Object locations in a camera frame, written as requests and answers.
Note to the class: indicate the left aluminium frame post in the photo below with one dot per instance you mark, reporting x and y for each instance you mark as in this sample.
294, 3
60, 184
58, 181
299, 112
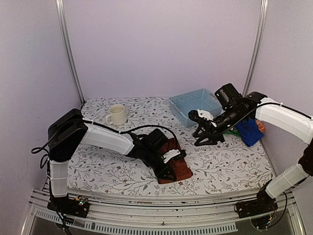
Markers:
70, 58

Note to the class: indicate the orange patterned towel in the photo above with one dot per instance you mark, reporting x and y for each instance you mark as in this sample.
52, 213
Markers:
260, 126

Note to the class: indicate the light blue plastic basket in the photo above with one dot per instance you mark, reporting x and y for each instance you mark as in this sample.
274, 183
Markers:
203, 99

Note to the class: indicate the front aluminium rail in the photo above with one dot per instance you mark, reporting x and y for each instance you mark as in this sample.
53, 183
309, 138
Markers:
111, 214

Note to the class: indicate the aluminium frame post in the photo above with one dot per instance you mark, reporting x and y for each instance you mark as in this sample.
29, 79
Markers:
70, 58
257, 45

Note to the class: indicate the cream ceramic mug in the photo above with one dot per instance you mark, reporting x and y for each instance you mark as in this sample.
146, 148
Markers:
117, 115

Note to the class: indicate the green towel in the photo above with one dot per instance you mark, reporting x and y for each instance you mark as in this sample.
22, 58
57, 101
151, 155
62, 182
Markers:
232, 132

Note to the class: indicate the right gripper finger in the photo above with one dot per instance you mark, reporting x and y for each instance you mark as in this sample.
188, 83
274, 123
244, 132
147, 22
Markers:
198, 132
206, 139

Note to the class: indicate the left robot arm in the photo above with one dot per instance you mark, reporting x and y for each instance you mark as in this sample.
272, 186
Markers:
72, 130

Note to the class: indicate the blue towel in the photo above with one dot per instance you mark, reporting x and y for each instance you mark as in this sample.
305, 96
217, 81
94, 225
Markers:
249, 132

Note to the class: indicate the right aluminium frame post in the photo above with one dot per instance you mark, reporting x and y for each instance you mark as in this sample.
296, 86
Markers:
257, 45

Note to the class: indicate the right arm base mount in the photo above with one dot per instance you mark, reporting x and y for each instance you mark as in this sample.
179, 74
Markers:
262, 204

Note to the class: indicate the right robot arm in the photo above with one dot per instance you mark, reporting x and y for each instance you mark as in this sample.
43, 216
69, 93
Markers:
255, 105

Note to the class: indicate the brown towel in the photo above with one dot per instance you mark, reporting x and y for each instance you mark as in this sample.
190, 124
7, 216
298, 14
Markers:
181, 170

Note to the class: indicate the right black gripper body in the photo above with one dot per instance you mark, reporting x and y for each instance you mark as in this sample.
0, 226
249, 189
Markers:
232, 117

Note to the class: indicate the floral table mat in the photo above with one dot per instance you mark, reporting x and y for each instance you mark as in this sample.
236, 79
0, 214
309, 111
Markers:
226, 167

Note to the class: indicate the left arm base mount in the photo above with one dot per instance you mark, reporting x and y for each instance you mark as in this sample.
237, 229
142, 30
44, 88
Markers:
79, 206

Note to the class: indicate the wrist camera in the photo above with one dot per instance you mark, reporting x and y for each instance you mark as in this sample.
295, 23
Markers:
173, 154
199, 114

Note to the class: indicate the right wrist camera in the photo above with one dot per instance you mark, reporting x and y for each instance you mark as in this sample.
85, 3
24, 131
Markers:
199, 114

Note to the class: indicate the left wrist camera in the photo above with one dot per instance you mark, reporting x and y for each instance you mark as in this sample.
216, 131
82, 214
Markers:
173, 154

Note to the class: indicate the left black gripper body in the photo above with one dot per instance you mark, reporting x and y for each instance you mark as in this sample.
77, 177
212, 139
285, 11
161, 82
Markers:
149, 160

